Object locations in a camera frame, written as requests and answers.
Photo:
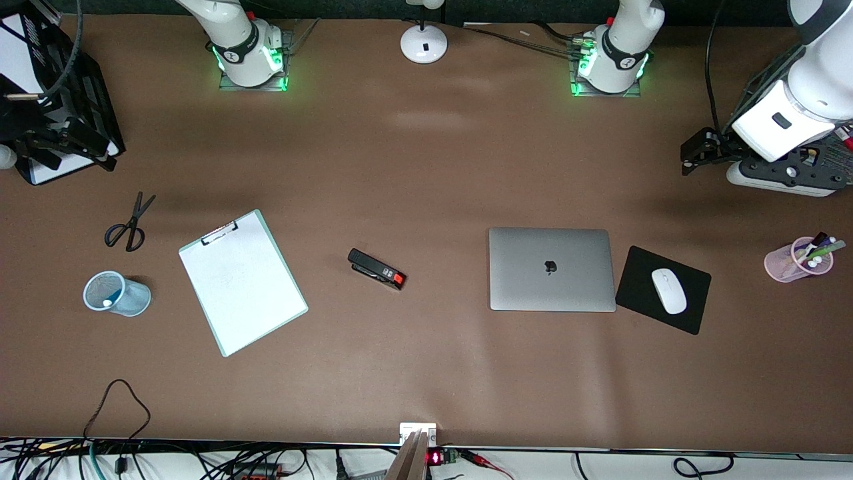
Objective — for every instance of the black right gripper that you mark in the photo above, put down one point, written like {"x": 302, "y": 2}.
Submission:
{"x": 28, "y": 118}

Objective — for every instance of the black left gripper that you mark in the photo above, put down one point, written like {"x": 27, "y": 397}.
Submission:
{"x": 724, "y": 144}

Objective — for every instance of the silver laptop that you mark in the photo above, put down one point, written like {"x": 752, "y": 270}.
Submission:
{"x": 552, "y": 273}

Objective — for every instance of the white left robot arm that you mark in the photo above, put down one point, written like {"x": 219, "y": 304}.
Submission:
{"x": 800, "y": 93}

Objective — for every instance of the red white marker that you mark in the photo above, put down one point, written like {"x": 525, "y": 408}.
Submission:
{"x": 845, "y": 133}

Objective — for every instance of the purple black marker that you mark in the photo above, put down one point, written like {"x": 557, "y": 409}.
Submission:
{"x": 818, "y": 240}

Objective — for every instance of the green marker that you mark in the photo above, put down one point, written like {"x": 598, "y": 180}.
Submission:
{"x": 830, "y": 249}

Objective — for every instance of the black stacked document tray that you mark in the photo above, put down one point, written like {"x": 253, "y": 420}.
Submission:
{"x": 100, "y": 100}

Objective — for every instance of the black scissors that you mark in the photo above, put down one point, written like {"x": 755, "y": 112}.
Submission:
{"x": 131, "y": 226}

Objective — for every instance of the pink mesh pen cup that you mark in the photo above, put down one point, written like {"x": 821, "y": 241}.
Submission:
{"x": 780, "y": 265}

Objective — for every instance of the white computer mouse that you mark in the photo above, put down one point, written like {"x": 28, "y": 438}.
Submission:
{"x": 669, "y": 290}

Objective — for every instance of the black mouse pad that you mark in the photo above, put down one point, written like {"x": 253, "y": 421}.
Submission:
{"x": 640, "y": 293}

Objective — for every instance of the blue mesh pen cup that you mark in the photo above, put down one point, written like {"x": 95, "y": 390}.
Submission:
{"x": 133, "y": 300}

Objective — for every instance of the white capped pen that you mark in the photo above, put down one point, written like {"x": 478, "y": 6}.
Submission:
{"x": 812, "y": 264}

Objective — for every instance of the white paper sheet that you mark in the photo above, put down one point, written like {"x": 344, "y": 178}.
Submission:
{"x": 253, "y": 300}

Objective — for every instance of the pale green clipboard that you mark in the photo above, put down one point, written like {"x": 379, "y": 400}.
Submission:
{"x": 266, "y": 313}

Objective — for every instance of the white lamp base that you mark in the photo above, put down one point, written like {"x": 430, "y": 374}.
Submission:
{"x": 424, "y": 45}

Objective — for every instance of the black stapler with red end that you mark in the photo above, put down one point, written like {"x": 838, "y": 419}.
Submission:
{"x": 373, "y": 266}

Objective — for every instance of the black power strip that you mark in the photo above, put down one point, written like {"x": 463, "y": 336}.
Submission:
{"x": 256, "y": 472}

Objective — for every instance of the red display module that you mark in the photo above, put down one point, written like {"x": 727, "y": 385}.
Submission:
{"x": 441, "y": 457}

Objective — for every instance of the black plug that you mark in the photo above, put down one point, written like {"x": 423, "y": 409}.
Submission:
{"x": 342, "y": 466}

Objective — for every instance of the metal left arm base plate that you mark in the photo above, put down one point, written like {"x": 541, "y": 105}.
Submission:
{"x": 580, "y": 90}

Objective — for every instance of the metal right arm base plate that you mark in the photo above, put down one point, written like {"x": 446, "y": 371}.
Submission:
{"x": 283, "y": 80}

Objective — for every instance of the white bracket box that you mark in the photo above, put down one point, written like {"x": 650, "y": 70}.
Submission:
{"x": 408, "y": 428}

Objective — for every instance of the wooden post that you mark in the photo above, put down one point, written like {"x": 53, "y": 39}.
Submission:
{"x": 408, "y": 460}

